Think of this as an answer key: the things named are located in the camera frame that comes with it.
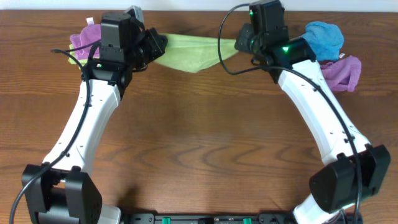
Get green cloth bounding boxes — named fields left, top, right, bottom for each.
left=155, top=34, right=220, bottom=73
left=68, top=44, right=88, bottom=66

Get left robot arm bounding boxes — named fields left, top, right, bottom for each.
left=19, top=6, right=167, bottom=224

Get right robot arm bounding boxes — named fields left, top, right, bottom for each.
left=235, top=1, right=391, bottom=223

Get folded purple cloth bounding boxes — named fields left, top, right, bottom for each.
left=70, top=17, right=101, bottom=60

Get folded green cloth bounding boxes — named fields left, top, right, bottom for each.
left=68, top=44, right=88, bottom=66

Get crumpled blue cloth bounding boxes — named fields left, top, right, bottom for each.
left=301, top=21, right=345, bottom=61

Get crumpled purple cloth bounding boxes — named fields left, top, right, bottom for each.
left=320, top=56, right=362, bottom=92

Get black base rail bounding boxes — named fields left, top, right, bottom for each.
left=120, top=212, right=297, bottom=224

